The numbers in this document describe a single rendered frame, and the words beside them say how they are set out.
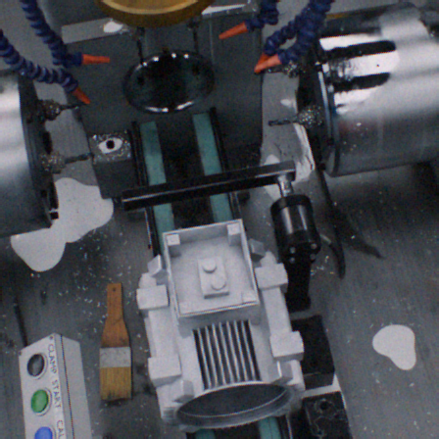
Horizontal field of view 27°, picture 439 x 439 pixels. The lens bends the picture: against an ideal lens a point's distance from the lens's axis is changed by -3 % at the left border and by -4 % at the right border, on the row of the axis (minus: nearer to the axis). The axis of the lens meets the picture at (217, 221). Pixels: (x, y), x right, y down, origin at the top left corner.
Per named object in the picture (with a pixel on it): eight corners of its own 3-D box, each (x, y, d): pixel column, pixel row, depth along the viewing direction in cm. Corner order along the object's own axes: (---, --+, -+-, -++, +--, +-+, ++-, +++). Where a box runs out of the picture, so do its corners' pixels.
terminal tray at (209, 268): (165, 260, 126) (160, 232, 120) (245, 246, 127) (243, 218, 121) (179, 342, 120) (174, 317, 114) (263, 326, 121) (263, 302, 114)
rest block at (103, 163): (97, 172, 167) (87, 132, 157) (136, 165, 167) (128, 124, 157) (101, 200, 164) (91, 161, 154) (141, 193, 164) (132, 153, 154)
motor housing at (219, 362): (147, 315, 139) (130, 252, 123) (274, 292, 140) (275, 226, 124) (169, 441, 129) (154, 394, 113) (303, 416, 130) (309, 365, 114)
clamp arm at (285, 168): (292, 167, 142) (121, 197, 140) (292, 155, 139) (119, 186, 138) (297, 186, 140) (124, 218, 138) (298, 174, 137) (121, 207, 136)
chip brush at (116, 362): (100, 285, 155) (99, 283, 155) (129, 283, 155) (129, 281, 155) (100, 402, 145) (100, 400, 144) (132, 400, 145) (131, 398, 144)
